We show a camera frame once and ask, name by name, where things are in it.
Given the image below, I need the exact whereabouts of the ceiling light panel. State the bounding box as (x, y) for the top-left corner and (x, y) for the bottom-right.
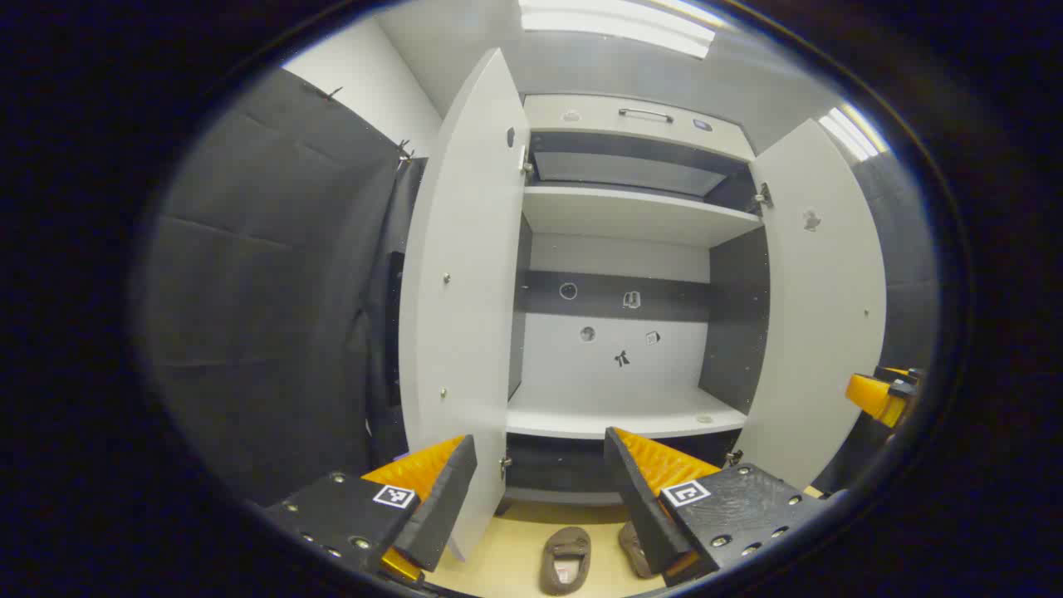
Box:
(519, 0), (717, 59)
(818, 104), (889, 161)

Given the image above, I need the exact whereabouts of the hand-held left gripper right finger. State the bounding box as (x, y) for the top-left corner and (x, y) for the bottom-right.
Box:
(604, 427), (831, 587)

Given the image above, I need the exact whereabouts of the white cabinet door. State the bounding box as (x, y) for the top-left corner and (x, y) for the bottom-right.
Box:
(399, 47), (532, 561)
(735, 119), (888, 491)

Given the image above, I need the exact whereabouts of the white cabinet drawer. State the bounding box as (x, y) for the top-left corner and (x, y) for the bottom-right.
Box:
(523, 94), (755, 161)

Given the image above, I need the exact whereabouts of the white shoe cabinet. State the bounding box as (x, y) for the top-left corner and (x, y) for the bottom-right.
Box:
(501, 93), (772, 507)

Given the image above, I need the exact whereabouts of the white cabinet shelf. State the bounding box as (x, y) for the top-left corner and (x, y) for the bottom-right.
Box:
(522, 184), (763, 248)

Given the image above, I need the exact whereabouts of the black backdrop cloth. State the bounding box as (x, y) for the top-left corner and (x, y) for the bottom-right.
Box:
(141, 68), (939, 507)

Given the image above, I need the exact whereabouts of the brown slipper shoe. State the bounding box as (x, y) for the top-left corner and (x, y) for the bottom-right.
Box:
(539, 527), (592, 596)
(618, 522), (657, 580)

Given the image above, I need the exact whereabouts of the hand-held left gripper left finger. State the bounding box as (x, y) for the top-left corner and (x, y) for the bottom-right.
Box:
(264, 434), (479, 586)

